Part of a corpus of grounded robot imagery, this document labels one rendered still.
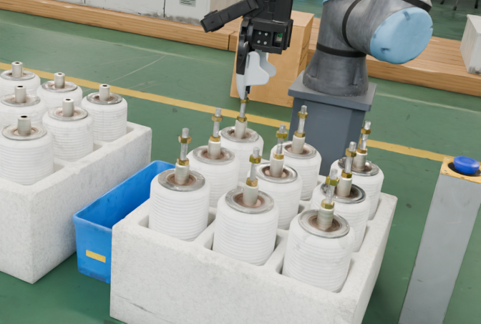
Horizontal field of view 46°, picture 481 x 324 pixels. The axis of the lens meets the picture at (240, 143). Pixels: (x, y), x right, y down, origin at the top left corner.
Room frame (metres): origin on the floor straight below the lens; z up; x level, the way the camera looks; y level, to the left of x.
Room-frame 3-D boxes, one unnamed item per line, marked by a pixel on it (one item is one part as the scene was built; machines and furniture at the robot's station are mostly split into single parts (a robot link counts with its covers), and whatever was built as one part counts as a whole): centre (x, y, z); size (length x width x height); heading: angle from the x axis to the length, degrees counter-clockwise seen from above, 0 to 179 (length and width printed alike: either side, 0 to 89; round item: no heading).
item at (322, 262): (0.72, -0.13, 0.16); 0.10 x 0.10 x 0.18
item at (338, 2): (1.27, -0.21, 0.47); 0.13 x 0.12 x 0.14; 29
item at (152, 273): (0.87, -0.07, 0.09); 0.39 x 0.39 x 0.18; 69
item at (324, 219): (0.72, -0.13, 0.26); 0.02 x 0.02 x 0.03
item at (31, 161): (0.91, 0.38, 0.16); 0.10 x 0.10 x 0.18
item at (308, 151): (0.98, -0.11, 0.25); 0.08 x 0.08 x 0.01
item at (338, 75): (1.28, -0.20, 0.35); 0.15 x 0.15 x 0.10
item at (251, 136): (1.02, 0.00, 0.25); 0.08 x 0.08 x 0.01
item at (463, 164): (0.84, -0.36, 0.32); 0.04 x 0.04 x 0.02
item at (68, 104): (1.02, 0.34, 0.26); 0.02 x 0.02 x 0.03
